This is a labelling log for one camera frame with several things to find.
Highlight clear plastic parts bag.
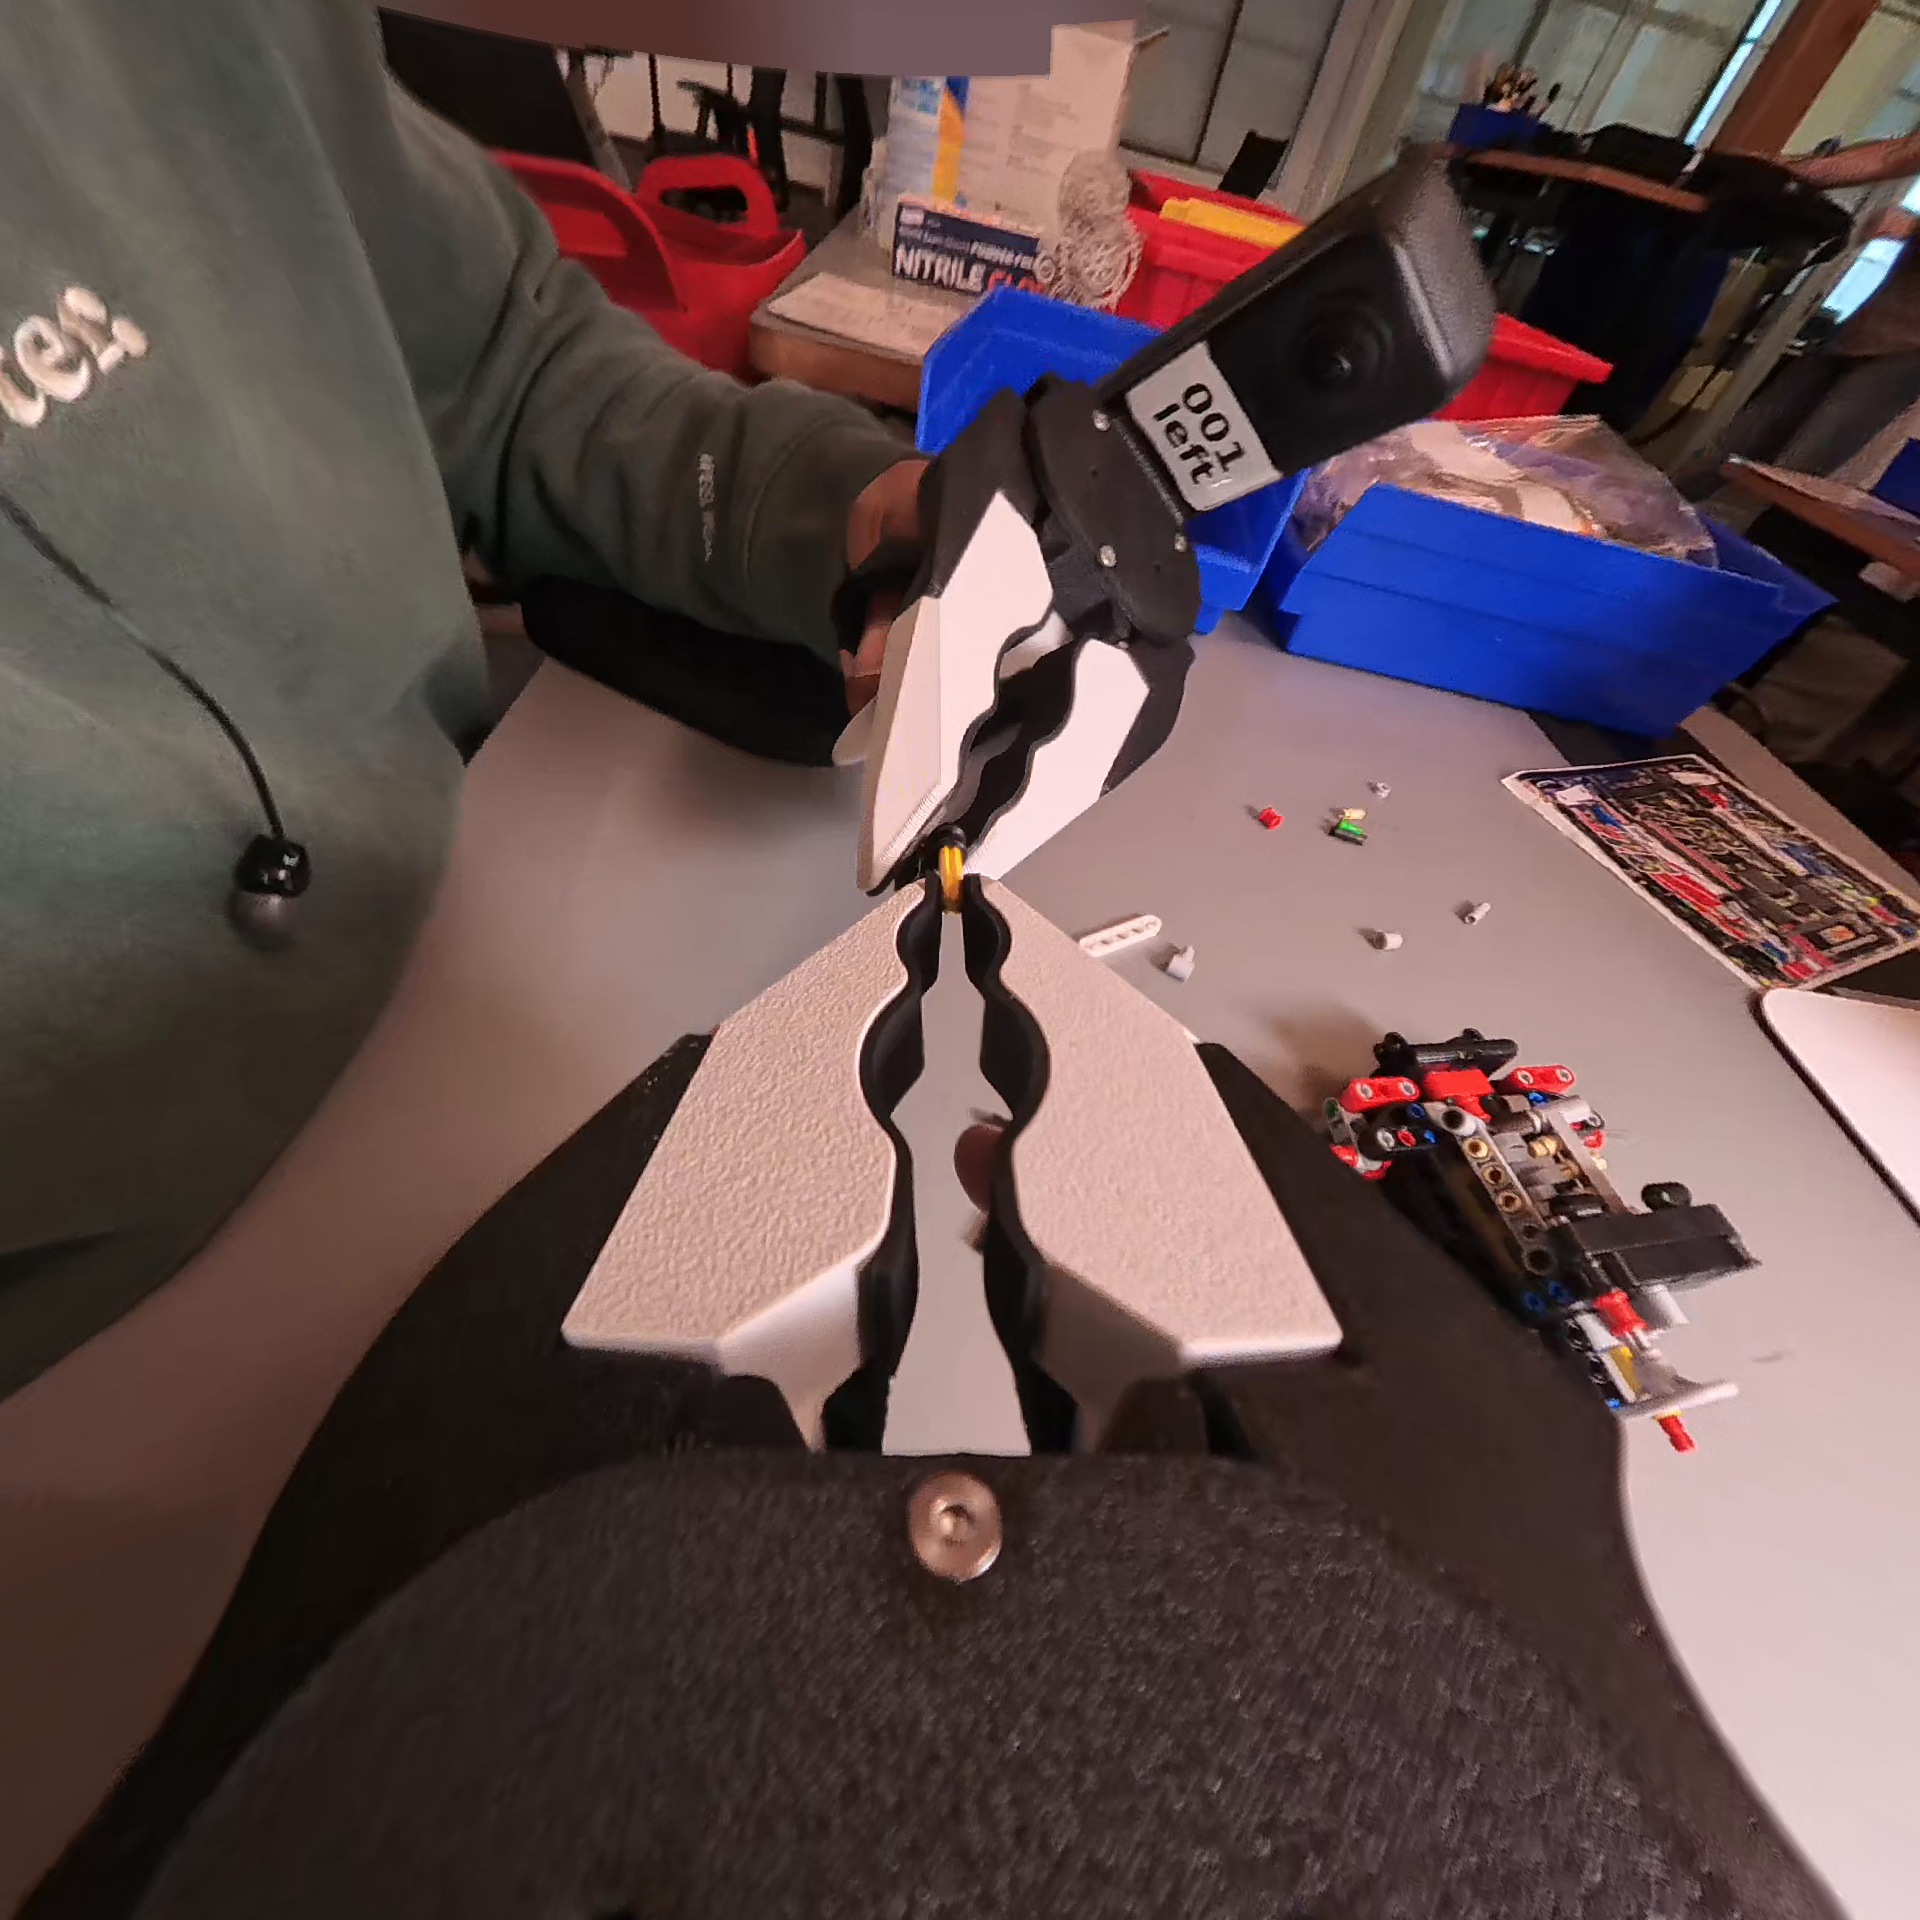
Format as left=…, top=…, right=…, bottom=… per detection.
left=1297, top=416, right=1722, bottom=569

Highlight blue glove box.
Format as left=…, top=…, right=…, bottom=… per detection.
left=887, top=194, right=1057, bottom=296

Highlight large blue storage bin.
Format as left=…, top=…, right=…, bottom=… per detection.
left=1252, top=416, right=1841, bottom=739

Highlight wooden side table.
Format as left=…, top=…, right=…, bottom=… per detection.
left=746, top=201, right=1059, bottom=416

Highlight white cardboard box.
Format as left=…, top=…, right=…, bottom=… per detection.
left=960, top=19, right=1146, bottom=219

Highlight red tote bag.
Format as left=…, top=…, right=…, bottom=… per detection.
left=487, top=145, right=696, bottom=361
left=631, top=152, right=810, bottom=378

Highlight person's left forearm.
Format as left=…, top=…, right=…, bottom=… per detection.
left=359, top=65, right=921, bottom=669

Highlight wooden edged desk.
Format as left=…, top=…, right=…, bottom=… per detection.
left=1722, top=454, right=1920, bottom=593

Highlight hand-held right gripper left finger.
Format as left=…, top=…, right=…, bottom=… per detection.
left=562, top=873, right=940, bottom=1449

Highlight red storage bin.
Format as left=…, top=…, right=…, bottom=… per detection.
left=1117, top=167, right=1617, bottom=424

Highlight black hoodie drawstring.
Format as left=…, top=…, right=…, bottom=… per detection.
left=0, top=491, right=313, bottom=946

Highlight far wooden desk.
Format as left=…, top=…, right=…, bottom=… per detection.
left=1447, top=128, right=1855, bottom=272

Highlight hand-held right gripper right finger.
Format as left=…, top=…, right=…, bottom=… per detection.
left=959, top=873, right=1345, bottom=1449

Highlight white paper sheet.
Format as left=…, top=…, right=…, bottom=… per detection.
left=762, top=270, right=962, bottom=355

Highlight partly built lego car chassis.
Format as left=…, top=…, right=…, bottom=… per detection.
left=1319, top=1026, right=1760, bottom=1453

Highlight clear acrylic gear model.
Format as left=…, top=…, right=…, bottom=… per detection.
left=1031, top=150, right=1138, bottom=312

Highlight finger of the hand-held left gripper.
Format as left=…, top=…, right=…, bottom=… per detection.
left=855, top=491, right=1069, bottom=895
left=945, top=617, right=1193, bottom=879

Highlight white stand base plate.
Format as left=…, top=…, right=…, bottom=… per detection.
left=1759, top=982, right=1920, bottom=1219

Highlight person's left hand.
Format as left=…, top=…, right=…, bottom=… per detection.
left=839, top=454, right=932, bottom=720

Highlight blue and white packet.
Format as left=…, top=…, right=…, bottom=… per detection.
left=883, top=70, right=973, bottom=202

